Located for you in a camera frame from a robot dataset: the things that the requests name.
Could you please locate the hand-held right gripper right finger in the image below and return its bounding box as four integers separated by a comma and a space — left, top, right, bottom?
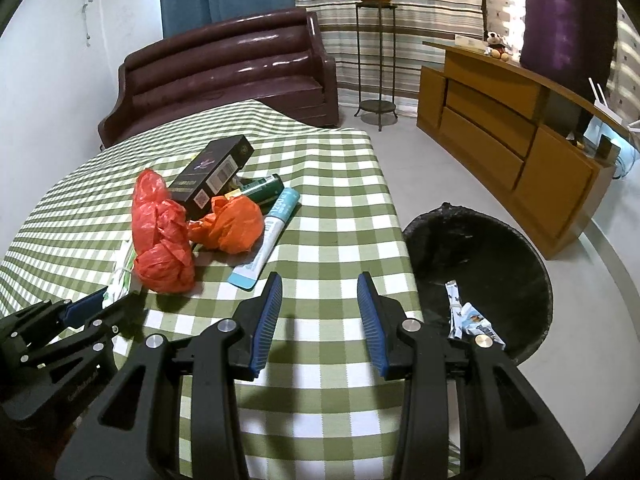
356, 272, 586, 480

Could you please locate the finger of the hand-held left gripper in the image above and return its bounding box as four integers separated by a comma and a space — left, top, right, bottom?
20, 292, 146, 368
0, 287, 110, 346

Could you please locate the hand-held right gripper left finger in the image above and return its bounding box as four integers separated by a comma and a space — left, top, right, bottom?
55, 272, 283, 480

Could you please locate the white and blue tube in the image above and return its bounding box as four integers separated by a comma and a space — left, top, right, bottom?
227, 187, 302, 292

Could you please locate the red plastic bag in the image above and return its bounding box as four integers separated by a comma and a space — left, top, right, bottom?
131, 169, 197, 295

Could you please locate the orange plastic bag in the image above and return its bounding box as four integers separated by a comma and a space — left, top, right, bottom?
187, 195, 265, 255

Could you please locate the black lined trash bin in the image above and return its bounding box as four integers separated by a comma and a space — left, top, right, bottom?
401, 201, 555, 366

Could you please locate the green bottle with black cap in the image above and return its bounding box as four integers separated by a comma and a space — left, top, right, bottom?
239, 174, 285, 208

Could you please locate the black cardboard box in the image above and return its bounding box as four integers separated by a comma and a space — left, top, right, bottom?
166, 135, 254, 221

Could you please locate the white and blue wrapper strip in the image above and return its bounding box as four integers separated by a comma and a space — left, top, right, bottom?
444, 280, 465, 342

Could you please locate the green checkered tablecloth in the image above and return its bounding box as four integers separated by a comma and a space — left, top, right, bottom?
0, 99, 426, 480

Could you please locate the crumpled printed snack wrapper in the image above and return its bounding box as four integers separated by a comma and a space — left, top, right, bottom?
460, 302, 506, 347

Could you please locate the black metal plant stand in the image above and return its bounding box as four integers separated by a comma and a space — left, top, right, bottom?
354, 2, 399, 132

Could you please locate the wooden cabinet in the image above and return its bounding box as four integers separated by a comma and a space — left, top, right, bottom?
416, 40, 631, 261

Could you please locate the dark brown leather sofa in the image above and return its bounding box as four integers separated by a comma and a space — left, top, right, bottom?
97, 7, 340, 150

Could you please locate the white tissue box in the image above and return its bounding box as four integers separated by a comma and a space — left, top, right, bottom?
454, 34, 488, 53

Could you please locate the cartoon mouse plush toy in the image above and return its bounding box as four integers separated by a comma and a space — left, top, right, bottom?
482, 31, 512, 62

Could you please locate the white router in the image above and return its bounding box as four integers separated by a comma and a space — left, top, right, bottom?
587, 76, 640, 133

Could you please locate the white patterned sheer curtain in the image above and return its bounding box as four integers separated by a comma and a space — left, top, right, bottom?
482, 0, 526, 56

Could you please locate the purple curtain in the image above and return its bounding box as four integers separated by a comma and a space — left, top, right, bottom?
520, 0, 618, 86

